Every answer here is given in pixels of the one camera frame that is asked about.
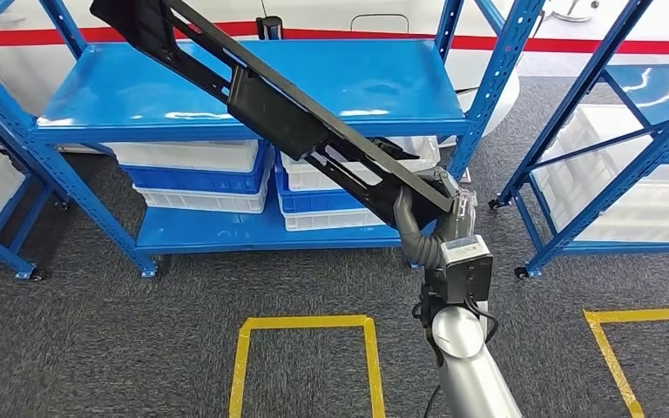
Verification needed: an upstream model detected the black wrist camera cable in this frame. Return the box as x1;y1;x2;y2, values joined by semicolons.
412;293;500;367

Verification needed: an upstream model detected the black plastic trim part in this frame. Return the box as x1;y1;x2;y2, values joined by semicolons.
368;136;422;161

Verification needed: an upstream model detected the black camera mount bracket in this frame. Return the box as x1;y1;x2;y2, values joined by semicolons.
443;253;495;306

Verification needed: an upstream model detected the black plastic plate frame part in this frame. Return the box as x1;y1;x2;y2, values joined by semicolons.
89;0;456;231

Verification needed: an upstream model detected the yellow floor tape outline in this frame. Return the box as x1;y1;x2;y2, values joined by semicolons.
228;314;388;418
582;307;669;418

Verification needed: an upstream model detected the red barrier belt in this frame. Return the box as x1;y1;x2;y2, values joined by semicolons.
282;29;669;56
0;22;260;49

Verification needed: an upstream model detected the blue metal shelf rack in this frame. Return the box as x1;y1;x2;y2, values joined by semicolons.
0;0;546;280
0;98;47;283
487;0;669;281

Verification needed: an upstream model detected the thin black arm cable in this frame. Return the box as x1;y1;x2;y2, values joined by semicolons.
422;383;443;418

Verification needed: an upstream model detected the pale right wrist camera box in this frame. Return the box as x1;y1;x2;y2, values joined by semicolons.
439;235;492;267

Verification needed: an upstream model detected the white car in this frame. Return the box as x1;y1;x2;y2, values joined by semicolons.
0;0;522;154

